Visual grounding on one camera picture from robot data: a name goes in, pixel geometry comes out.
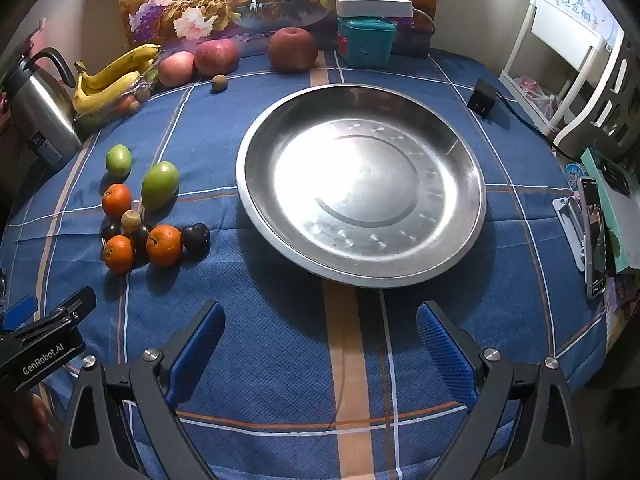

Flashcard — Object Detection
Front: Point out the black cable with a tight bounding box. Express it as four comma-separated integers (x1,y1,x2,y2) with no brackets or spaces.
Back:
494,91,588,161

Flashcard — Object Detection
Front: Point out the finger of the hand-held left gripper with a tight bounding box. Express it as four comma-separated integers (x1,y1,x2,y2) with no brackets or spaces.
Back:
0,294,40,332
10,286,97,341

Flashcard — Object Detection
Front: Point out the smartphone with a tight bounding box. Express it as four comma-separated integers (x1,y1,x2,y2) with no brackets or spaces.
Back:
577,176,609,301

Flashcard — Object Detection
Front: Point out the teal plastic box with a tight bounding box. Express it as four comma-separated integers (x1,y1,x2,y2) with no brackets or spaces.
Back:
336,16,396,68

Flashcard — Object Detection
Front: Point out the white rack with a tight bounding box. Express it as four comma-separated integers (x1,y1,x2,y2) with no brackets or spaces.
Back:
499,0,626,138

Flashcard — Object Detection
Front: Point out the white power strip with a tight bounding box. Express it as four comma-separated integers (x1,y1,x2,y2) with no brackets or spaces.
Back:
335,0,414,21

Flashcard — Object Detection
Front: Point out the clear plastic fruit container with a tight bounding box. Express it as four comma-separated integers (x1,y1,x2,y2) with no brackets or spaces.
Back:
75,67,160,133

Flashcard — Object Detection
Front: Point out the pink apple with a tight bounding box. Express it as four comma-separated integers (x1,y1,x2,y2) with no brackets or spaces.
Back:
159,51,196,87

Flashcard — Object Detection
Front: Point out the blue round label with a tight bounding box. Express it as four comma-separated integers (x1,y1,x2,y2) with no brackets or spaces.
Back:
566,161,587,192

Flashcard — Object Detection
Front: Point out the small green mango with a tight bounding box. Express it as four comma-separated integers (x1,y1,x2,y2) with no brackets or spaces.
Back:
141,161,180,212

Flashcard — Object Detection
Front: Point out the white printed paper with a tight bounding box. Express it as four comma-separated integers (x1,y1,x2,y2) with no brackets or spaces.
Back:
542,0,621,33

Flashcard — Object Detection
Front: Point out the blue plaid tablecloth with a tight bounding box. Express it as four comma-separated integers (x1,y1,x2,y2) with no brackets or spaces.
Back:
0,47,608,480

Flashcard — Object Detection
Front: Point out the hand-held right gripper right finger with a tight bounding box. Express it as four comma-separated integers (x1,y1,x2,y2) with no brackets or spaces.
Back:
416,301,586,480

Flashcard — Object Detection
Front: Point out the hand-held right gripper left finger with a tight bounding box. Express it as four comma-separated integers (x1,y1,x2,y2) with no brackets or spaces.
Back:
60,301,227,480

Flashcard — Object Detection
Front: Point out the floral wall poster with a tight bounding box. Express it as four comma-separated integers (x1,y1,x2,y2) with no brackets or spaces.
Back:
114,0,442,56

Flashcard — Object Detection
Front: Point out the teal cardboard box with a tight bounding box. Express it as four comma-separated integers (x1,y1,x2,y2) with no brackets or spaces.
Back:
580,147,640,276

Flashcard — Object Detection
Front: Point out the dark red apple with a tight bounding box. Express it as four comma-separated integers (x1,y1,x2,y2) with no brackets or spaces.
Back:
267,27,319,72

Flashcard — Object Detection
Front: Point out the stainless steel kettle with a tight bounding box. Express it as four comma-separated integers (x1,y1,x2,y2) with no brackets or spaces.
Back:
4,47,84,167

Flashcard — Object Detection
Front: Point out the black power adapter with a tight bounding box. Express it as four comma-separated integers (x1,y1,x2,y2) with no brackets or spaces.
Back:
467,79,497,120

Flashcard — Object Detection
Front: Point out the pink plastic bag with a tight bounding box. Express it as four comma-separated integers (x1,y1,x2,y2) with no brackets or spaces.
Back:
514,76,558,128

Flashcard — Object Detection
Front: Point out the white clip holder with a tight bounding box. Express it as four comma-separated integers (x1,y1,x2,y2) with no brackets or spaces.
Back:
552,195,588,272

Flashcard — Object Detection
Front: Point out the person's left hand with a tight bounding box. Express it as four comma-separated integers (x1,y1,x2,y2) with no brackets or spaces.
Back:
15,395,61,461

